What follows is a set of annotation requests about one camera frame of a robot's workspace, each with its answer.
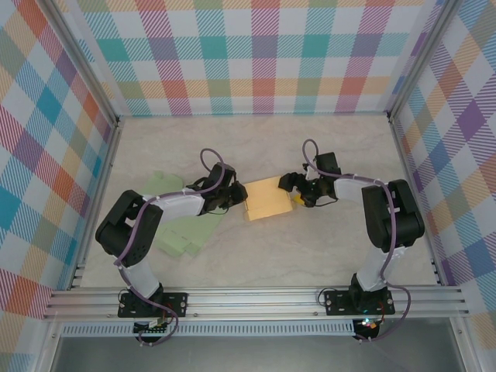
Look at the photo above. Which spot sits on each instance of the grey metal panel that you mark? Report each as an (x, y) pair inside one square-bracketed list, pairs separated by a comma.
[(252, 354)]

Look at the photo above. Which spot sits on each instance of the small left circuit board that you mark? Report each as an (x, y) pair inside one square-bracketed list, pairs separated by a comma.
[(153, 330)]

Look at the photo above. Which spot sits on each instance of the orange paper box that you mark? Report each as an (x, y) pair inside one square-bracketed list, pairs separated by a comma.
[(267, 199)]

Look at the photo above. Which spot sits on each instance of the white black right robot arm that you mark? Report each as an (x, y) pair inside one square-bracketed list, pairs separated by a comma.
[(391, 217)]

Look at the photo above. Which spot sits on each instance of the small circuit board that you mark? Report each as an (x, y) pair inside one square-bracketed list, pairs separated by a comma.
[(368, 324), (153, 330)]

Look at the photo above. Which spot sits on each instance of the small right circuit board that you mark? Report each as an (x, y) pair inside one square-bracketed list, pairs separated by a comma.
[(368, 324)]

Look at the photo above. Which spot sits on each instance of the aluminium frame post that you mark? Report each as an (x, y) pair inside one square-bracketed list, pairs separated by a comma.
[(423, 58), (88, 62)]

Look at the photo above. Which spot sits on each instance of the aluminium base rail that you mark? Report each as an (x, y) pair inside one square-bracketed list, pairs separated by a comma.
[(252, 302)]

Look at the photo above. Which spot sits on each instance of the green paper box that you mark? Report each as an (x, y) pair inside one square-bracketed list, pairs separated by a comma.
[(186, 236)]

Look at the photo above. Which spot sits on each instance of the aluminium side floor rail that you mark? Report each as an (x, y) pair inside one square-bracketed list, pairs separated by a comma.
[(108, 155), (411, 174)]

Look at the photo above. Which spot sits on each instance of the aluminium front post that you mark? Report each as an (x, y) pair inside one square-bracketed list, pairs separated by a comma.
[(467, 348), (48, 348)]

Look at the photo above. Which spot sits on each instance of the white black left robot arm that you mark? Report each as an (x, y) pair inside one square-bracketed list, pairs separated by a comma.
[(128, 232)]

